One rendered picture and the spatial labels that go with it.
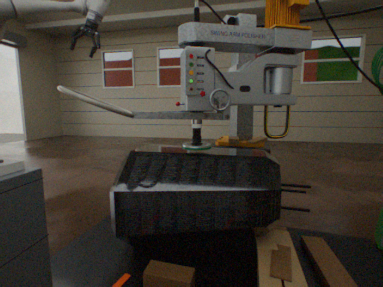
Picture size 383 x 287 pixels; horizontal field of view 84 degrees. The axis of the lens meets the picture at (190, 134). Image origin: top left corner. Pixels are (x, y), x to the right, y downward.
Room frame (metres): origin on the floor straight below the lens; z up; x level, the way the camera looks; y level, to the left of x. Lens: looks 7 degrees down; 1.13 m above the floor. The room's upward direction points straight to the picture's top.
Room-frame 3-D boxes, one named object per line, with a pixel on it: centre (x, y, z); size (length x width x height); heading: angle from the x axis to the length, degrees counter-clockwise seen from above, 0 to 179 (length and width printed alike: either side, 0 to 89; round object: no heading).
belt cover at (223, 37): (1.63, -0.39, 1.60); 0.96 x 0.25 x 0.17; 103
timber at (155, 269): (1.19, 0.13, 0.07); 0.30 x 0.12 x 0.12; 75
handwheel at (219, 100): (1.46, -0.19, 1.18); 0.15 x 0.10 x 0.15; 103
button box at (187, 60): (1.43, 0.00, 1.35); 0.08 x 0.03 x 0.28; 103
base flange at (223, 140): (2.33, -0.56, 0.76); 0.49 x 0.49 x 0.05; 73
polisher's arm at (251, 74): (1.63, -0.43, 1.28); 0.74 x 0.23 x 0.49; 103
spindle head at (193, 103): (1.57, -0.12, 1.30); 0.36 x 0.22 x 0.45; 103
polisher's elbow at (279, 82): (1.70, -0.69, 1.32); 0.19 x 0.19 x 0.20
